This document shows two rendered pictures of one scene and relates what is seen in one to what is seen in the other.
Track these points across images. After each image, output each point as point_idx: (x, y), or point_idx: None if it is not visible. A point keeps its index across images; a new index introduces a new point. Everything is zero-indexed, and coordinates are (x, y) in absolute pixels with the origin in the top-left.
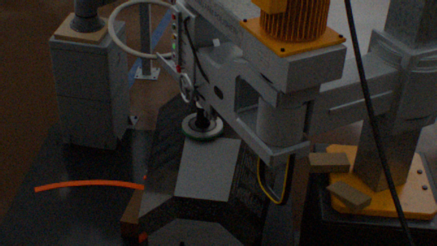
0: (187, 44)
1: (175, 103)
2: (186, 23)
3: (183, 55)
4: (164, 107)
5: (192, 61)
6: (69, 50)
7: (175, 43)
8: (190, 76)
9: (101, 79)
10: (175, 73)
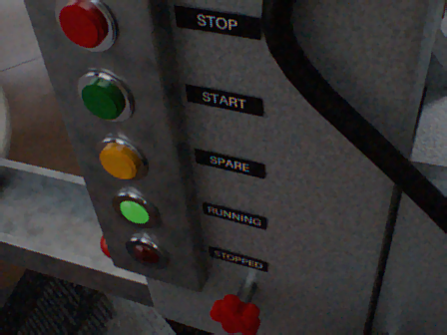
0: (290, 169)
1: (52, 298)
2: (290, 23)
3: (225, 233)
4: (14, 318)
5: (361, 254)
6: None
7: (151, 191)
8: (326, 316)
9: None
10: (94, 272)
